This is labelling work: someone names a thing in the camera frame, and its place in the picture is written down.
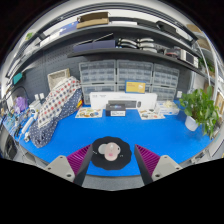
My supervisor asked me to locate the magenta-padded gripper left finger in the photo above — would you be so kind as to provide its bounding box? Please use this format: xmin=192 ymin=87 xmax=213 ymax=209
xmin=44 ymin=143 xmax=94 ymax=187

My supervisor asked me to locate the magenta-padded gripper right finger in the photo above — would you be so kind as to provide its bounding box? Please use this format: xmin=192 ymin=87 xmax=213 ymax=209
xmin=134 ymin=143 xmax=183 ymax=186

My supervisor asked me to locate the beige pink computer mouse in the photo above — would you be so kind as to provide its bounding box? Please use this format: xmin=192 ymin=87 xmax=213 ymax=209
xmin=97 ymin=142 xmax=122 ymax=160

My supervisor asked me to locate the black cartoon-eyed mouse pad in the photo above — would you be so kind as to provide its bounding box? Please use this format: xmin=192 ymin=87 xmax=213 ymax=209
xmin=90 ymin=135 xmax=133 ymax=171

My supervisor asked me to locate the navy dotted cloth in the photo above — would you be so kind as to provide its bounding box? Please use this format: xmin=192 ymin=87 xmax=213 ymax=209
xmin=29 ymin=88 xmax=84 ymax=149

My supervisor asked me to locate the colourful sticker sheet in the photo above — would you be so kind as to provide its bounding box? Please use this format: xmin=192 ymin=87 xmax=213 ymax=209
xmin=137 ymin=108 xmax=166 ymax=121
xmin=74 ymin=107 xmax=104 ymax=119

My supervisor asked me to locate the white blue tissue box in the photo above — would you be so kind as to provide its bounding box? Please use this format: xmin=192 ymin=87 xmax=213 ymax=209
xmin=154 ymin=99 xmax=181 ymax=117

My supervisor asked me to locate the white polka-dot cloth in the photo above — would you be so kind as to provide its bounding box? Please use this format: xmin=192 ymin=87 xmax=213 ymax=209
xmin=37 ymin=76 xmax=83 ymax=129

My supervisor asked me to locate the green plant in white pot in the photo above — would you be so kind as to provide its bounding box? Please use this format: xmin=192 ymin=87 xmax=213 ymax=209
xmin=178 ymin=86 xmax=221 ymax=139

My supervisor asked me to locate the small black cardboard box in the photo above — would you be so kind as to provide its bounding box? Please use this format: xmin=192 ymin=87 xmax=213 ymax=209
xmin=105 ymin=102 xmax=127 ymax=118

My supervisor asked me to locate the purple soft object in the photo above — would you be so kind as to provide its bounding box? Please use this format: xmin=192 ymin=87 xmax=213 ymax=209
xmin=14 ymin=96 xmax=28 ymax=113

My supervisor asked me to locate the long white keyboard box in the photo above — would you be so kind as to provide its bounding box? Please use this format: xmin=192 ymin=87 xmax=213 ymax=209
xmin=89 ymin=92 xmax=158 ymax=110

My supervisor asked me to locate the yellow sign card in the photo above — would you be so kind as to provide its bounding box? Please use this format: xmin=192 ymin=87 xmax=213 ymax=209
xmin=124 ymin=80 xmax=147 ymax=95

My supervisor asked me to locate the white woven basket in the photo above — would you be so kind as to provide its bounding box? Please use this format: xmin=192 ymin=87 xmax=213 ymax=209
xmin=47 ymin=68 xmax=72 ymax=91

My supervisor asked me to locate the teal wall box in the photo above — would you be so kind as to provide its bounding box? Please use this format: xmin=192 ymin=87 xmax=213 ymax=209
xmin=12 ymin=72 xmax=24 ymax=85

